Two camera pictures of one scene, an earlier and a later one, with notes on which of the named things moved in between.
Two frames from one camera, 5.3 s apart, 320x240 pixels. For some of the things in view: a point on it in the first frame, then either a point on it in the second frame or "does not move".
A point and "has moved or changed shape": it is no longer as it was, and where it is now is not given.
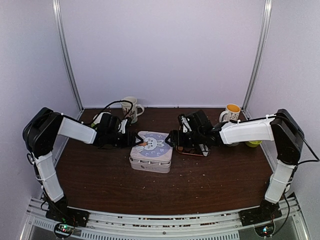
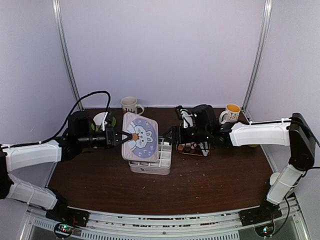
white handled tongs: (205, 149) does not move
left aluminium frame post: (57, 18) does not move
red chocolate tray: (195, 150) does not move
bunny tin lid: (154, 147) has moved or changed shape
